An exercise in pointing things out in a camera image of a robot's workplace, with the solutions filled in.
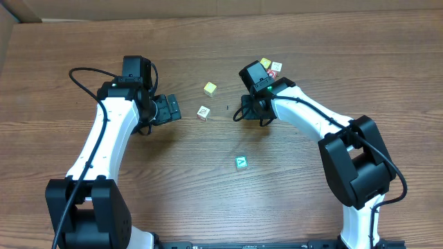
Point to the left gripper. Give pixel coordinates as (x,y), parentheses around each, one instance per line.
(167,108)

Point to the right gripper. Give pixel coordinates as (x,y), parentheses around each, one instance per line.
(248,108)

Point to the green block letter V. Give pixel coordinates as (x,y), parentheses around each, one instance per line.
(241,162)

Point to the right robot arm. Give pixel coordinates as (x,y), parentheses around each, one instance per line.
(356,163)

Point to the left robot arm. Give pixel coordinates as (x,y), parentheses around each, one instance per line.
(86,207)

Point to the white leaf block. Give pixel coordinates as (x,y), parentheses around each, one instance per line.
(203,113)

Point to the red block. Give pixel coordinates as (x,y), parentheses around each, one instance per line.
(272,73)

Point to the yellow block upper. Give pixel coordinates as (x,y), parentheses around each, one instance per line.
(265,62)

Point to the lone yellow block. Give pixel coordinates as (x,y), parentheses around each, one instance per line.
(210,89)

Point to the white block top right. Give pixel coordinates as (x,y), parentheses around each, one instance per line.
(276,67)

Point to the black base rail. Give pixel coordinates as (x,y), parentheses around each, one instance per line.
(313,244)

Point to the cardboard box wall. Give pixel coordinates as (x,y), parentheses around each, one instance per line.
(202,34)

